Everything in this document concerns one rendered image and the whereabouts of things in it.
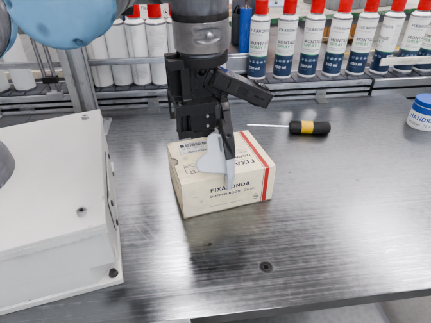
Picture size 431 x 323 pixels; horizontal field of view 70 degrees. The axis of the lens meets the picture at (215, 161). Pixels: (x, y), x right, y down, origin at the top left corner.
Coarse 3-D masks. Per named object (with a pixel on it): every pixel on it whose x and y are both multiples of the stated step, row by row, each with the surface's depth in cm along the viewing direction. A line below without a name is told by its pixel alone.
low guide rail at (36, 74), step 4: (4, 72) 83; (8, 72) 83; (32, 72) 84; (36, 72) 84; (40, 72) 84; (48, 72) 85; (56, 72) 85; (60, 72) 85; (8, 76) 84; (36, 76) 85; (40, 76) 85; (60, 76) 86
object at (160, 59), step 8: (160, 56) 80; (0, 64) 75; (8, 64) 75; (16, 64) 75; (24, 64) 76; (32, 64) 76; (56, 64) 77; (96, 64) 78; (104, 64) 78; (112, 64) 78; (120, 64) 78; (128, 64) 79
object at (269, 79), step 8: (272, 72) 93; (296, 72) 93; (320, 72) 93; (344, 72) 93; (264, 80) 88; (272, 80) 88; (280, 80) 89; (288, 80) 88; (296, 80) 88; (304, 80) 88; (312, 80) 88; (320, 80) 88; (328, 80) 88; (336, 80) 89; (344, 80) 89; (40, 88) 83; (64, 88) 83; (96, 88) 83; (104, 88) 83; (112, 88) 83; (120, 88) 83; (128, 88) 83; (136, 88) 83; (144, 88) 83; (152, 88) 83; (160, 88) 84; (0, 96) 80; (8, 96) 80; (16, 96) 80
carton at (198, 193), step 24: (168, 144) 56; (192, 144) 56; (240, 144) 56; (192, 168) 50; (240, 168) 50; (264, 168) 50; (192, 192) 49; (216, 192) 50; (240, 192) 52; (264, 192) 54; (192, 216) 52
